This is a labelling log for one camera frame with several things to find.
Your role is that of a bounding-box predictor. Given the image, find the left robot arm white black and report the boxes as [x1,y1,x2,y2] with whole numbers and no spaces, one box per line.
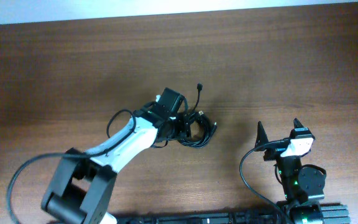
[41,88,187,224]

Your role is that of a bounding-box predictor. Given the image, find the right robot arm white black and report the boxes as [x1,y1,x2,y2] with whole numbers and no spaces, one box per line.
[255,118,326,223]

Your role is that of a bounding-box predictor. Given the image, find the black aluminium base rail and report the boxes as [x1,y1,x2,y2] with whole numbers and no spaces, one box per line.
[51,203,351,224]

